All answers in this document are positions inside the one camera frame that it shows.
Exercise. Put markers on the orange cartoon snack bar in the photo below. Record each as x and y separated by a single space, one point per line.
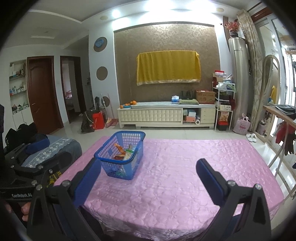
120 149

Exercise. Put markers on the red snack bag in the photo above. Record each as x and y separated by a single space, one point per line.
118 157

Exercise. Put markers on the pink shopping bag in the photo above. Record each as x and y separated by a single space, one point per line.
242 125

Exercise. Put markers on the silver standing air conditioner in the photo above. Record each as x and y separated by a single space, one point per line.
240 76

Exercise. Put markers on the blue plastic basket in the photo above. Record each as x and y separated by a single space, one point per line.
129 140

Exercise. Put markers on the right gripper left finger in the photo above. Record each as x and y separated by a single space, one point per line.
54 211

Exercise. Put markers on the red artificial flowers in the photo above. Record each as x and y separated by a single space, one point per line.
233 27

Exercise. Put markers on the cardboard box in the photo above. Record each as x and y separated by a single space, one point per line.
205 97

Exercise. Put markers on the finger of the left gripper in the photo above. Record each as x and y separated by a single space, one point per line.
57 163
23 151

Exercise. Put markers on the cream tv cabinet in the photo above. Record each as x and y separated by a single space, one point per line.
165 114

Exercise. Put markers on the patterned curtain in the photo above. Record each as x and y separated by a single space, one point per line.
251 35

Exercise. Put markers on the green-edged cracker pack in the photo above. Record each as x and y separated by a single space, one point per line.
128 154

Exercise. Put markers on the white slippers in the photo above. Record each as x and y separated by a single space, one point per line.
251 137

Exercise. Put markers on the white metal shelf rack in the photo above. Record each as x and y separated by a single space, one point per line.
225 93

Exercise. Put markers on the pink quilted tablecloth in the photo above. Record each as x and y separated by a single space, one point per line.
166 200

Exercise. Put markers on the black bag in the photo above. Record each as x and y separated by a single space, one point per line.
87 122

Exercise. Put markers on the left hand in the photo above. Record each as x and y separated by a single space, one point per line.
25 209

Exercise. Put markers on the blue tissue box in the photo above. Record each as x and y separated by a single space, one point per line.
175 99

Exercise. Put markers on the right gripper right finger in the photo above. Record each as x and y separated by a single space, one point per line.
243 211

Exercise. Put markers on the wooden drying rack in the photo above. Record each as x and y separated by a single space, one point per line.
285 131

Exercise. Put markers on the oranges on blue plate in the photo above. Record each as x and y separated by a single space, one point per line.
128 105

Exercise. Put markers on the yellow cloth over television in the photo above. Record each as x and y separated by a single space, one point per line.
176 66

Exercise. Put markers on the dark wooden door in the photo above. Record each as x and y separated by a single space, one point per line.
42 94

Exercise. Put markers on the green folded towel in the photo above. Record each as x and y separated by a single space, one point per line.
188 101

